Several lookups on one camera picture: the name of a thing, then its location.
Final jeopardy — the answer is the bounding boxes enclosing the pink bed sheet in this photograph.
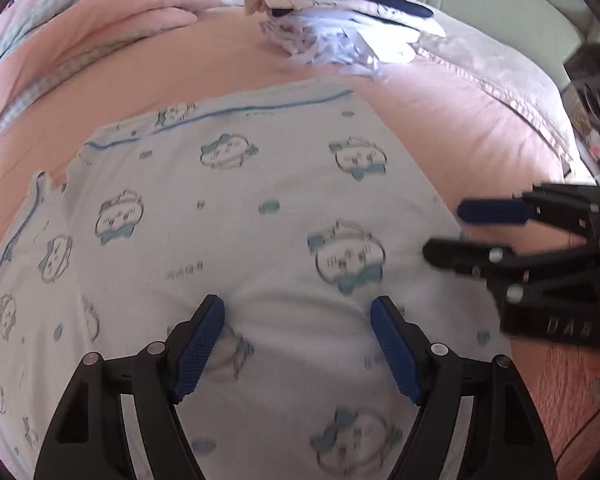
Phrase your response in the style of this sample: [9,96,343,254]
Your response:
[0,0,600,466]

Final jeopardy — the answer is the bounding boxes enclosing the white cartoon print pajama pants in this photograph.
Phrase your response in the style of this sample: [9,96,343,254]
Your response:
[0,82,513,480]

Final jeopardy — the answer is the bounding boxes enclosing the pile of white clothes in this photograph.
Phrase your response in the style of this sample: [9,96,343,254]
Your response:
[257,2,446,83]

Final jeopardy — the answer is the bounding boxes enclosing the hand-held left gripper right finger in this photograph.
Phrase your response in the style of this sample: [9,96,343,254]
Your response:
[370,295,556,480]

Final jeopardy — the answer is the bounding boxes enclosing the pink pillow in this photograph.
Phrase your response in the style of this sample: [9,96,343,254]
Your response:
[415,10,581,181]

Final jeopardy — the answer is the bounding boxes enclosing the beige cloth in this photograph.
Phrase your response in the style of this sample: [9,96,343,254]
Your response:
[243,0,301,18]

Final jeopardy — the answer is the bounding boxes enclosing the pink checkered quilt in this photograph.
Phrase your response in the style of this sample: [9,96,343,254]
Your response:
[0,0,231,156]

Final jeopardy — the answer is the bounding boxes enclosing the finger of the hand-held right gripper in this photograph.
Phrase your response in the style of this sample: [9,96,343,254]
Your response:
[457,184,600,252]
[422,238,600,307]

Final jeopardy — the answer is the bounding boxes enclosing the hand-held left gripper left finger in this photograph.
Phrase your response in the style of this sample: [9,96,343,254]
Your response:
[32,294,227,480]

